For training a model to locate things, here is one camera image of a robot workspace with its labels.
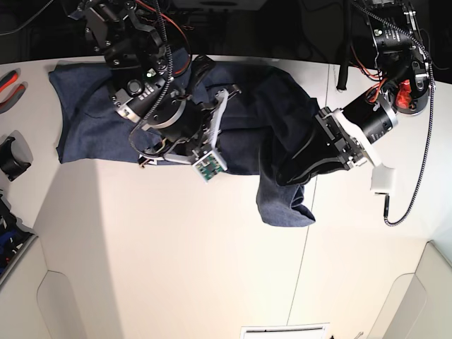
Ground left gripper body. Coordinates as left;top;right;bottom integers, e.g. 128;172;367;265
276;107;365;186

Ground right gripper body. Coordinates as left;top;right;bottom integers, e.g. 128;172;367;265
155;55;215;155

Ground blue t-shirt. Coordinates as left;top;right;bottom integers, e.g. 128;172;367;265
49;61;319;227

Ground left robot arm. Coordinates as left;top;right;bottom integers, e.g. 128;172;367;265
276;1;434;194

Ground black cylindrical holder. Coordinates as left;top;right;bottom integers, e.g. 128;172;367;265
0;136;31;182

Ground bin of blue parts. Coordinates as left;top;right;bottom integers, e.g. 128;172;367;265
1;191;35;277

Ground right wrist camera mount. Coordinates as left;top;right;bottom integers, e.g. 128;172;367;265
137;84;243;185

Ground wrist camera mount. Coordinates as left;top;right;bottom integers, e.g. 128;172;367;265
321;107;396;195
137;84;243;185

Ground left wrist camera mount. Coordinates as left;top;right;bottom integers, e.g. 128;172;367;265
321;107;396;195

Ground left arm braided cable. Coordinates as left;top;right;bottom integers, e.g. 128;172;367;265
352;0;436;227

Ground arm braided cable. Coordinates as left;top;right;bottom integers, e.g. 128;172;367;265
352;0;436;227
126;0;176;156

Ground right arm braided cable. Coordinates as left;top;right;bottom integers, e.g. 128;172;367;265
126;0;176;156

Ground orange handled pliers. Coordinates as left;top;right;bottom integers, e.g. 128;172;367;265
1;69;28;113

